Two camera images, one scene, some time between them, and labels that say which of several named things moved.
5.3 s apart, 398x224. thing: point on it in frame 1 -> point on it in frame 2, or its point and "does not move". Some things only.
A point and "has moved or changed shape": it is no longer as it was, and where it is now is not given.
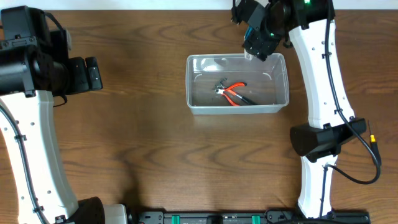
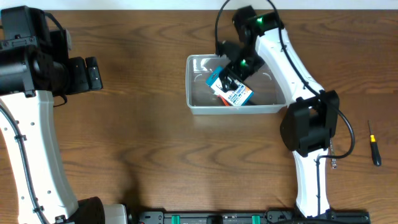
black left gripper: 78,75 does not move
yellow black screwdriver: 374,148 does not move
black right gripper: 261,47 -> 232,76
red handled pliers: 222,91 -> 227,103
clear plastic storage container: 227,84 does not move
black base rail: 247,216 does not move
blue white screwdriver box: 250,28 has moved or changed shape
